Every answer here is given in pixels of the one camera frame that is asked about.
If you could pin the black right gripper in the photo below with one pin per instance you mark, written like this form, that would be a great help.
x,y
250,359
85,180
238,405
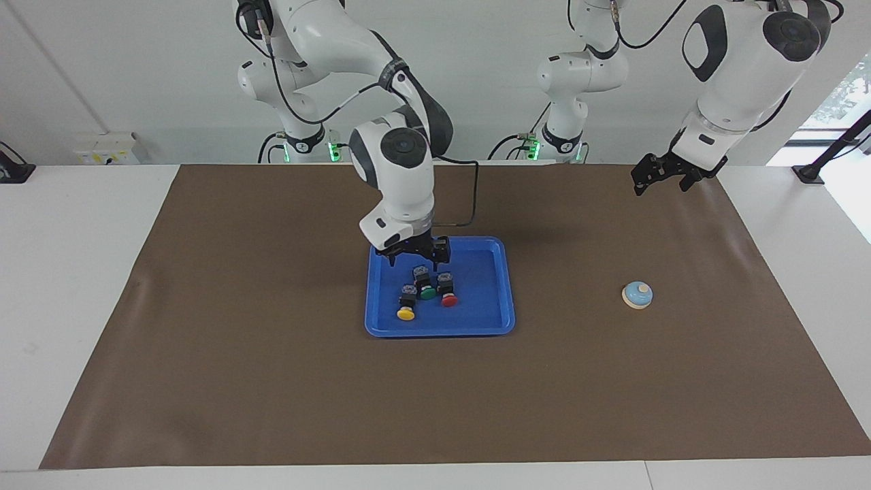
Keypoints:
x,y
418,246

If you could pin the green mushroom push button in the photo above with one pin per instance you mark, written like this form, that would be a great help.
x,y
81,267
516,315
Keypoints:
x,y
425,286

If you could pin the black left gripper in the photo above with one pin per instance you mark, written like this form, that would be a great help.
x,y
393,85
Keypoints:
x,y
660,167

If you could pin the black angled stand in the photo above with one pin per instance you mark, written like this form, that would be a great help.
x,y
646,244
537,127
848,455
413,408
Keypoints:
x,y
810,171

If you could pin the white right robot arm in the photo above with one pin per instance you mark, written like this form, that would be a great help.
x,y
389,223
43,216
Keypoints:
x,y
401,177

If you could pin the yellow mushroom push button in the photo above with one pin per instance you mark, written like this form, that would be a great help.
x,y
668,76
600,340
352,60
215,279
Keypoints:
x,y
406,305

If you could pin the red mushroom push button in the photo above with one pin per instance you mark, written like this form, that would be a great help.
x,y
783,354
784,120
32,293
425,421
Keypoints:
x,y
447,291

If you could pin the black table clamp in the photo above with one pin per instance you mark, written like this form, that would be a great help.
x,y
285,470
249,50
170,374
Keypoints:
x,y
13,173

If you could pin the blue plastic tray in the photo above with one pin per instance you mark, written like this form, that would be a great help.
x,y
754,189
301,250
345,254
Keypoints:
x,y
483,299

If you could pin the white wall socket box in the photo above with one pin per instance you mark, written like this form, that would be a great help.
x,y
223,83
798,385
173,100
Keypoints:
x,y
105,150

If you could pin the brown table mat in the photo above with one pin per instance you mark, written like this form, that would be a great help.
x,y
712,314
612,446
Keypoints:
x,y
272,395

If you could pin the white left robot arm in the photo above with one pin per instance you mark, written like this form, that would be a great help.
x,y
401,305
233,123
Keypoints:
x,y
735,68

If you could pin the blue service bell cream base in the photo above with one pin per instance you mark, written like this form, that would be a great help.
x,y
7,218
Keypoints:
x,y
638,294

